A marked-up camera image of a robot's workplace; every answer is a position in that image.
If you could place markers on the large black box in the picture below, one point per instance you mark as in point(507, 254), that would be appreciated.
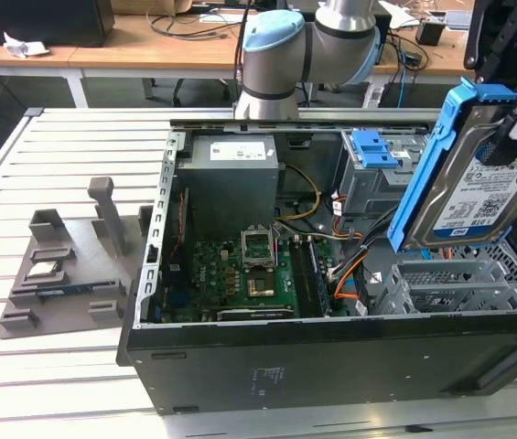
point(57, 23)

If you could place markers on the grey metal disk bay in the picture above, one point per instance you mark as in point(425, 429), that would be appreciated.
point(441, 279)

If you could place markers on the crumpled white paper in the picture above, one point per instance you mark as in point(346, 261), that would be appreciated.
point(24, 46)

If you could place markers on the grey metal drive cage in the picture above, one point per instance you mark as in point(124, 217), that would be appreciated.
point(368, 187)

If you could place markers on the blue RAM stick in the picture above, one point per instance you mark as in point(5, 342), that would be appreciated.
point(68, 289)

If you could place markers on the hard disk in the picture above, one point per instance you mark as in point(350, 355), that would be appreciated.
point(468, 196)

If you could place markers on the grey power supply unit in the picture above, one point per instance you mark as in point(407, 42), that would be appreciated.
point(226, 192)

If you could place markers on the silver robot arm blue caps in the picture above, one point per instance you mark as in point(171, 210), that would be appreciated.
point(276, 59)

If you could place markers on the grey parts rack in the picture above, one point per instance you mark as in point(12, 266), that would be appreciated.
point(84, 292)

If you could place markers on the wooden desk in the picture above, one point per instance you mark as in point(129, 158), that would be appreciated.
point(148, 50)
point(441, 64)

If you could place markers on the silver CPU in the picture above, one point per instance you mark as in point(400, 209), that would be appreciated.
point(44, 270)

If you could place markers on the black open PC case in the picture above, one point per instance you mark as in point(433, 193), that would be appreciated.
point(331, 366)

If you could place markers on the blue plastic drive latch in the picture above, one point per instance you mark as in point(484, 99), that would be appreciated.
point(372, 155)

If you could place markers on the black graphics card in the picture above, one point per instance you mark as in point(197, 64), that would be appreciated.
point(253, 314)

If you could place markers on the small black box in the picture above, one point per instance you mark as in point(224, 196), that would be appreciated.
point(429, 33)

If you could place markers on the grey tablet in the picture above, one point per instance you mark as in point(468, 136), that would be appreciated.
point(457, 19)

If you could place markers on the black RAM slot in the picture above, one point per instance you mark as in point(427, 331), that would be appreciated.
point(301, 279)
point(319, 279)

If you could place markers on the CPU socket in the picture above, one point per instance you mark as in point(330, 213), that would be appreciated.
point(261, 285)

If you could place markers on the green motherboard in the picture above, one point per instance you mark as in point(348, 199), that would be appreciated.
point(212, 279)

